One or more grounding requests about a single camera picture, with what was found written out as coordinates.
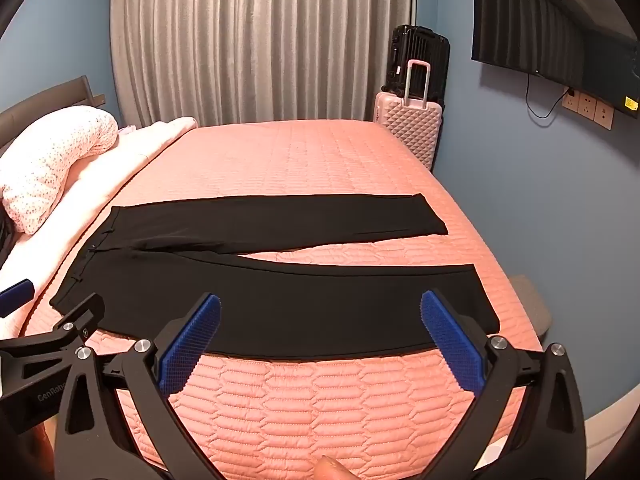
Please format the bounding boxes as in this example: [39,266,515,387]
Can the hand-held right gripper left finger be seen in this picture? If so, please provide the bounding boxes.
[54,292,223,480]

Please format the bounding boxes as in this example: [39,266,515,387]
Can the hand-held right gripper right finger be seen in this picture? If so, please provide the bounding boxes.
[421,289,587,480]

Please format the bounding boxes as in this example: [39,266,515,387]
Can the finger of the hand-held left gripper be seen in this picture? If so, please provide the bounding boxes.
[0,280,35,317]
[30,293,106,357]

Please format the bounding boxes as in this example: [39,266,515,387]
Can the black pants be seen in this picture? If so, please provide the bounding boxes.
[50,193,502,361]

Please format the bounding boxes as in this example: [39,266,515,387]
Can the person's right hand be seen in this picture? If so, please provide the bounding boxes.
[314,455,362,480]

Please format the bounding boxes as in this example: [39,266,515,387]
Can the grey bench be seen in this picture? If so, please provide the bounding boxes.
[510,275,552,341]

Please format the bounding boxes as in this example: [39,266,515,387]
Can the pale pink blanket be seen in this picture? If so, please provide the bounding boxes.
[0,117,198,341]

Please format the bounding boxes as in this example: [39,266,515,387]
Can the grey bed headboard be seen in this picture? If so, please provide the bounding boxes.
[0,76,107,153]

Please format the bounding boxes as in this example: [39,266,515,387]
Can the pink quilted bed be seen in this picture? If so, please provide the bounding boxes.
[20,119,546,480]

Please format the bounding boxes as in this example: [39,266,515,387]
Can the pink suitcase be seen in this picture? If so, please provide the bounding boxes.
[374,59,445,171]

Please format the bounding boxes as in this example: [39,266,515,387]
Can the black suitcase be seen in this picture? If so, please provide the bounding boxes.
[382,25,451,103]

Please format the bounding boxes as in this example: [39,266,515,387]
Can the grey pleated curtain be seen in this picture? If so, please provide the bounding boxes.
[110,0,418,128]

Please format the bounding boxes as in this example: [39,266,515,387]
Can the black power cable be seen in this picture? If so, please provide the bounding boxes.
[525,72,572,120]

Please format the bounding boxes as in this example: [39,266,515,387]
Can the wall-mounted television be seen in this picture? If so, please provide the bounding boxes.
[471,0,640,120]

